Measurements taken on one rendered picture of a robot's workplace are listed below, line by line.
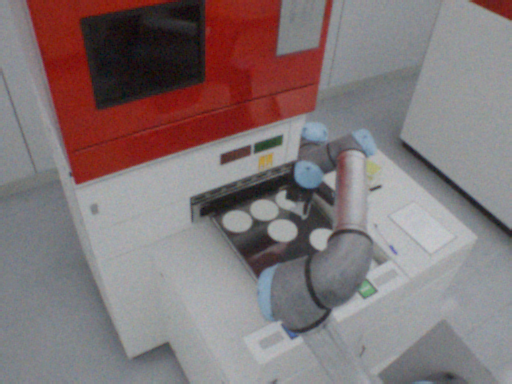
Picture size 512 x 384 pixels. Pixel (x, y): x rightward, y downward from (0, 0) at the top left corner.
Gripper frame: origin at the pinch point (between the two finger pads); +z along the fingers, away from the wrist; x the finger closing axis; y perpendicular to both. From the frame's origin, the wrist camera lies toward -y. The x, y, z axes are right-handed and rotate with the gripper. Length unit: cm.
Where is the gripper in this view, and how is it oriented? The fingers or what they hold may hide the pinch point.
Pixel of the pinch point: (305, 216)
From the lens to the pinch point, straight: 150.3
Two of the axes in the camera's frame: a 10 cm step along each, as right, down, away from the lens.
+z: -0.7, 7.1, 7.0
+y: -9.6, -2.4, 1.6
